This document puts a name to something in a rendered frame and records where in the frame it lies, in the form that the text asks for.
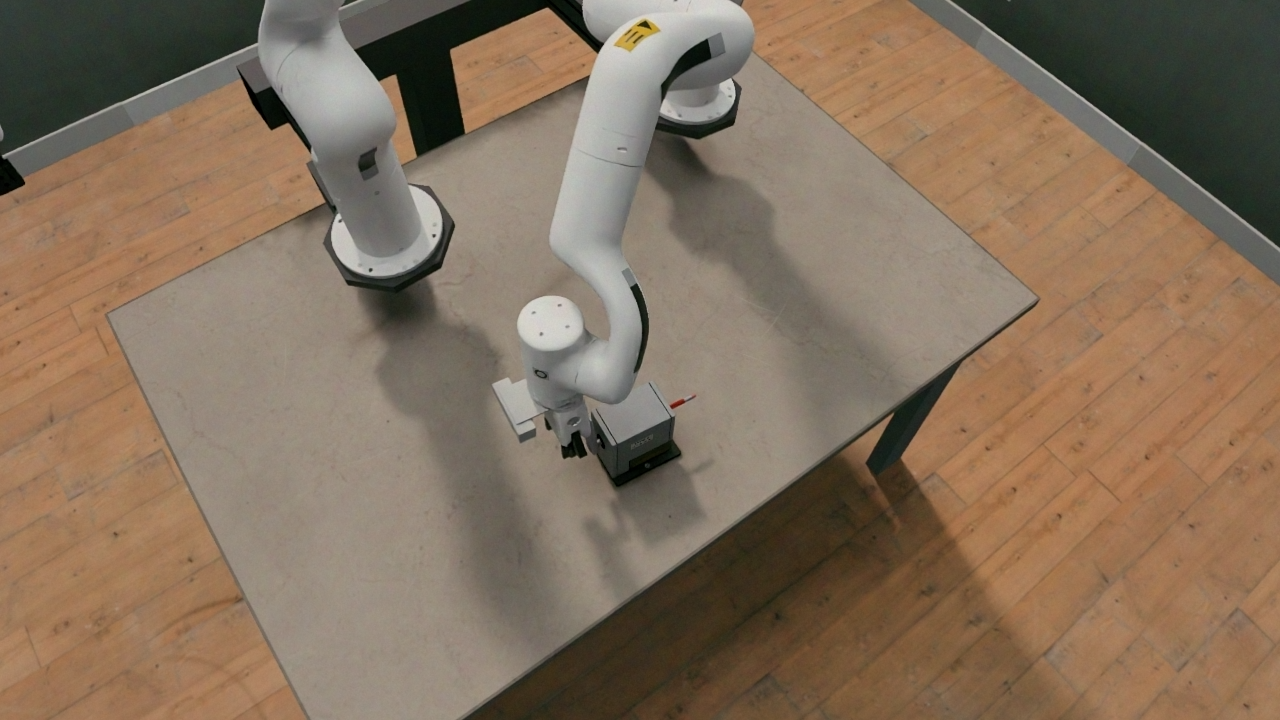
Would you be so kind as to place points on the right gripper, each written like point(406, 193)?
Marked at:
point(10, 179)

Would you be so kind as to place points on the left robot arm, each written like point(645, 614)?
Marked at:
point(684, 44)

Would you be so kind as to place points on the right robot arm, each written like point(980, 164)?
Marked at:
point(348, 119)

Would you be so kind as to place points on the grey pencil sharpener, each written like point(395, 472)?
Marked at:
point(636, 435)

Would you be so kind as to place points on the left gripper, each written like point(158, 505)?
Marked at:
point(568, 422)

